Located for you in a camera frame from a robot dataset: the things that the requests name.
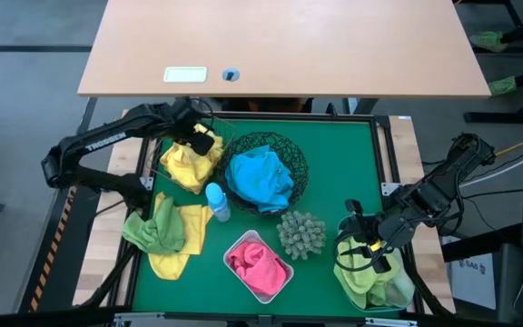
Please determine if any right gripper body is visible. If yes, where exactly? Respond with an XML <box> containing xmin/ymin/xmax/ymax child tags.
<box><xmin>361</xmin><ymin>213</ymin><xmax>416</xmax><ymax>251</ymax></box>

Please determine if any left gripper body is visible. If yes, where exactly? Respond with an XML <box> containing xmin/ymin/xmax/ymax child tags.
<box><xmin>165</xmin><ymin>99</ymin><xmax>211</xmax><ymax>137</ymax></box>

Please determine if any blue microfiber towel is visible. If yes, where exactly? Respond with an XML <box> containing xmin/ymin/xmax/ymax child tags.
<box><xmin>254</xmin><ymin>193</ymin><xmax>292</xmax><ymax>214</ymax></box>
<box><xmin>224</xmin><ymin>144</ymin><xmax>296</xmax><ymax>213</ymax></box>

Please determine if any pink microfiber towel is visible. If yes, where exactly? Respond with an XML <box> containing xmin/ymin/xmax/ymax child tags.
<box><xmin>238</xmin><ymin>253</ymin><xmax>290</xmax><ymax>299</ymax></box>
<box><xmin>227</xmin><ymin>240</ymin><xmax>271</xmax><ymax>278</ymax></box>

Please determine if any teal plastic basket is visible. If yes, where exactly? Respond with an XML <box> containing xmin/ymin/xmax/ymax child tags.
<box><xmin>333</xmin><ymin>213</ymin><xmax>417</xmax><ymax>313</ymax></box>

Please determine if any pale green succulent decoration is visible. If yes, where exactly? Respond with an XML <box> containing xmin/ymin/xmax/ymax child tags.
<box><xmin>275</xmin><ymin>210</ymin><xmax>328</xmax><ymax>262</ymax></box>

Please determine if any light blue spray bottle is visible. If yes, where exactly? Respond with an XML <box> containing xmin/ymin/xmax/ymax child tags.
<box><xmin>204</xmin><ymin>182</ymin><xmax>232</xmax><ymax>223</ymax></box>

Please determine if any dark woven wicker basket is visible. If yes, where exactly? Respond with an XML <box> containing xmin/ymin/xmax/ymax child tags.
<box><xmin>218</xmin><ymin>131</ymin><xmax>311</xmax><ymax>217</ymax></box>

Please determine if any white cardboard box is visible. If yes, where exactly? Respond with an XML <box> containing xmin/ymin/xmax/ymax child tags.
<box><xmin>442</xmin><ymin>235</ymin><xmax>501</xmax><ymax>312</ymax></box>

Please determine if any white translucent plastic bin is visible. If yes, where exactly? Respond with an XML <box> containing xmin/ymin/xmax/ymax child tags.
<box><xmin>222</xmin><ymin>229</ymin><xmax>295</xmax><ymax>305</ymax></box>

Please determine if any light wooden desk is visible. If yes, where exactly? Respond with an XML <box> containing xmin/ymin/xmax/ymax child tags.
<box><xmin>77</xmin><ymin>0</ymin><xmax>493</xmax><ymax>100</ymax></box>

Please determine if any black hazard-striped floor plate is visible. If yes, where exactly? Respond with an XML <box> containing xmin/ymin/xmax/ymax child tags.
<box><xmin>18</xmin><ymin>179</ymin><xmax>104</xmax><ymax>314</ymax></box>

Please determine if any person's green shoe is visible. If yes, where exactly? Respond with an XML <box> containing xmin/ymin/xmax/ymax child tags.
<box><xmin>469</xmin><ymin>30</ymin><xmax>508</xmax><ymax>55</ymax></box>
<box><xmin>488</xmin><ymin>75</ymin><xmax>518</xmax><ymax>97</ymax></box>

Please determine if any bronze wire basket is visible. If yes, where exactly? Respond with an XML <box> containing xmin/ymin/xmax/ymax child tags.
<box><xmin>150</xmin><ymin>115</ymin><xmax>238</xmax><ymax>194</ymax></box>

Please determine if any white desk cable cover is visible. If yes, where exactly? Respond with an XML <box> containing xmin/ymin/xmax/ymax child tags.
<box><xmin>163</xmin><ymin>65</ymin><xmax>209</xmax><ymax>84</ymax></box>

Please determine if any black aluminium table frame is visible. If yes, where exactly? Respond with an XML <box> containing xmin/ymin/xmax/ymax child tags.
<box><xmin>106</xmin><ymin>108</ymin><xmax>426</xmax><ymax>327</ymax></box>

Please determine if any black floor cable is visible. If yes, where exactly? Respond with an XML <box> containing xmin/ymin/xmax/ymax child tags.
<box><xmin>424</xmin><ymin>185</ymin><xmax>523</xmax><ymax>237</ymax></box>

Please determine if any yellow floor cable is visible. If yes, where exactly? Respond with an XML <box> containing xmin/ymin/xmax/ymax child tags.
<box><xmin>492</xmin><ymin>139</ymin><xmax>523</xmax><ymax>158</ymax></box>

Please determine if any black desk leg frame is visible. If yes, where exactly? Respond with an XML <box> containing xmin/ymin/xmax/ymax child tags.
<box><xmin>463</xmin><ymin>0</ymin><xmax>523</xmax><ymax>126</ymax></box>

